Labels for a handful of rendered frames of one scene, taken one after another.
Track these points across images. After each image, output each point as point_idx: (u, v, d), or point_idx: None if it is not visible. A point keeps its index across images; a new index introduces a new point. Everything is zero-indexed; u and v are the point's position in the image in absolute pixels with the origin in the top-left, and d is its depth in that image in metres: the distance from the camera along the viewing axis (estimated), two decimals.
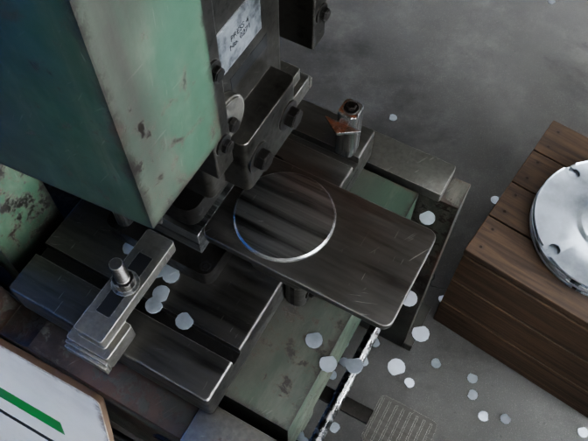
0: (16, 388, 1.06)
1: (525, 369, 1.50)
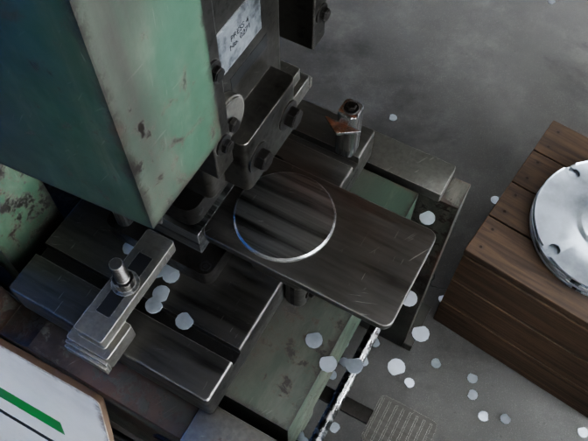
0: (16, 388, 1.06)
1: (525, 369, 1.50)
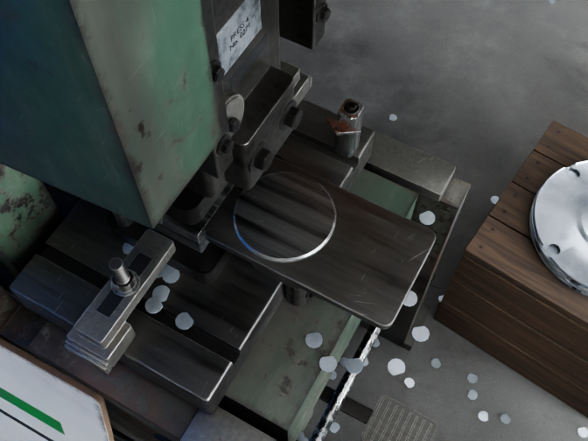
0: (16, 388, 1.06)
1: (525, 369, 1.50)
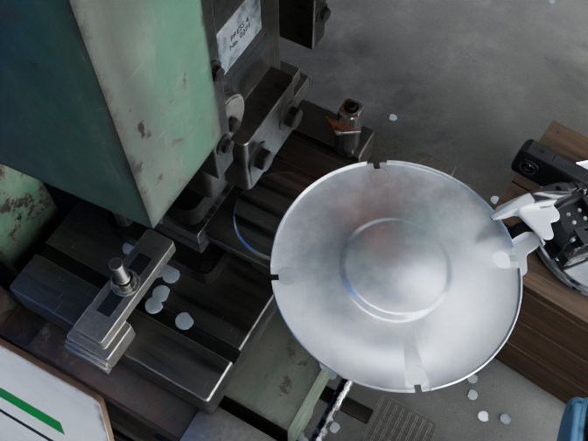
0: (16, 388, 1.06)
1: (525, 369, 1.50)
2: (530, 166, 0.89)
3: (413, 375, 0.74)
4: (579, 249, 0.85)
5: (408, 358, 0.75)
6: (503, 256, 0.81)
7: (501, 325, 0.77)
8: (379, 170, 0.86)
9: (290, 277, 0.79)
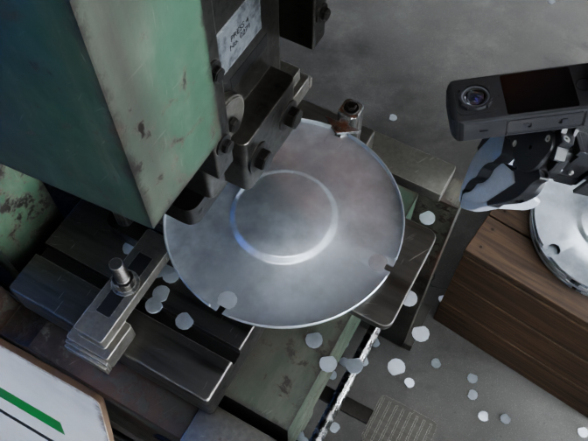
0: (16, 388, 1.06)
1: (525, 369, 1.50)
2: None
3: (225, 298, 0.78)
4: None
5: (233, 283, 0.79)
6: (381, 261, 0.81)
7: (330, 309, 0.78)
8: (337, 137, 0.89)
9: None
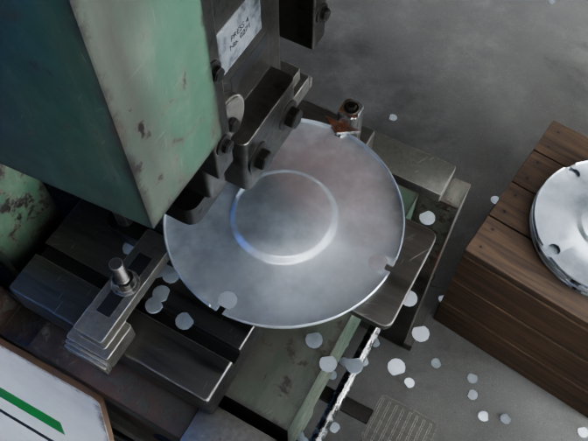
0: (16, 388, 1.06)
1: (525, 369, 1.50)
2: None
3: (225, 298, 0.78)
4: None
5: (233, 283, 0.79)
6: (381, 261, 0.81)
7: (331, 309, 0.78)
8: (337, 137, 0.89)
9: None
